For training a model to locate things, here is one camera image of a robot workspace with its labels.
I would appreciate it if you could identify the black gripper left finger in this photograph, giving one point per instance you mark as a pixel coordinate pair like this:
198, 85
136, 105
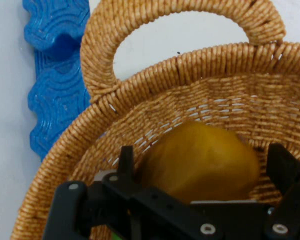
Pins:
110, 200

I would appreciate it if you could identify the blue wavy plastic object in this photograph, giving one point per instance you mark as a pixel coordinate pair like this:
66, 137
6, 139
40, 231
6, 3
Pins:
55, 82

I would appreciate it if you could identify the green chili pepper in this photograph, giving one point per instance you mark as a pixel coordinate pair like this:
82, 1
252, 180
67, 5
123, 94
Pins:
115, 236

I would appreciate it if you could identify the woven wicker basket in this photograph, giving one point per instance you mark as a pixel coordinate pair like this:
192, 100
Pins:
215, 82

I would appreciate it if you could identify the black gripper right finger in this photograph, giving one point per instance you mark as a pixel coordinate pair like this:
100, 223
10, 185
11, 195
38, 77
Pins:
287, 172

